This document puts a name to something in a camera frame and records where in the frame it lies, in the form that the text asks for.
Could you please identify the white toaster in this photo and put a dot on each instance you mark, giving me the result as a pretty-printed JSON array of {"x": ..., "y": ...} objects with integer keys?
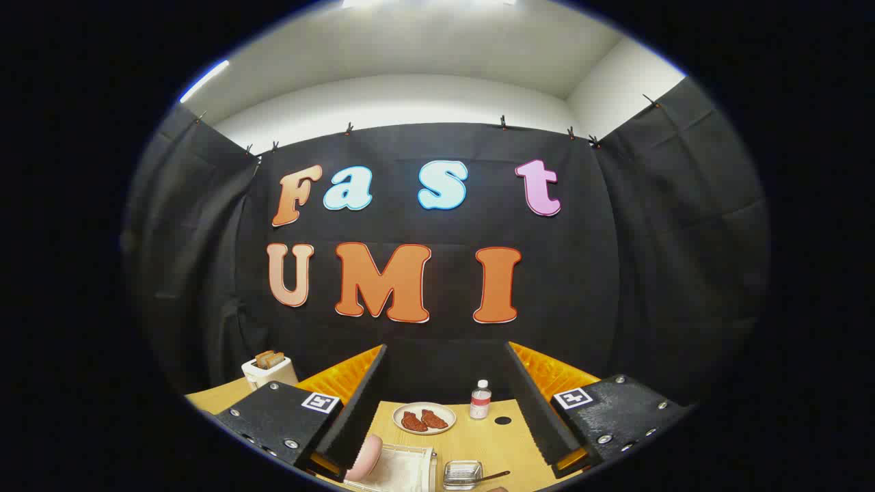
[{"x": 273, "y": 376}]

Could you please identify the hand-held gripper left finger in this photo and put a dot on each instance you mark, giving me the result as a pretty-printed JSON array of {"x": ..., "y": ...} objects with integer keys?
[{"x": 359, "y": 417}]

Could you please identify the row of black clips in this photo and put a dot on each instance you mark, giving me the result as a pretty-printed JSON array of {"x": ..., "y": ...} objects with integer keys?
[{"x": 503, "y": 123}]

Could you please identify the beige plate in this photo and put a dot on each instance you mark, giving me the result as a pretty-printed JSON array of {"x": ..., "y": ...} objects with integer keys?
[{"x": 424, "y": 406}]

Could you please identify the pink plate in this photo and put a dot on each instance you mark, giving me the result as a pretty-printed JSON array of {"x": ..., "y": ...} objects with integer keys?
[{"x": 366, "y": 458}]

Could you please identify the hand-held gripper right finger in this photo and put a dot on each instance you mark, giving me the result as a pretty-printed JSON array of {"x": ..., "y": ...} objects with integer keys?
[{"x": 540, "y": 410}]

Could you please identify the brown meat piece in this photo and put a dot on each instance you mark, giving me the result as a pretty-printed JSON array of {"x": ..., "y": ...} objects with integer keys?
[
  {"x": 435, "y": 419},
  {"x": 413, "y": 421}
]

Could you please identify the clear bottle with red label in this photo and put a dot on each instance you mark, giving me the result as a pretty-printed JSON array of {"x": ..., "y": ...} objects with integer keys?
[{"x": 480, "y": 403}]

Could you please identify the toasted bread slice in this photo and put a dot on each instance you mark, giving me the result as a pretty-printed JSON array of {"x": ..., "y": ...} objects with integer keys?
[{"x": 268, "y": 359}]

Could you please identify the ceiling light strip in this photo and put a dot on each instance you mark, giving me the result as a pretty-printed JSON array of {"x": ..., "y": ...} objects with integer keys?
[{"x": 369, "y": 3}]

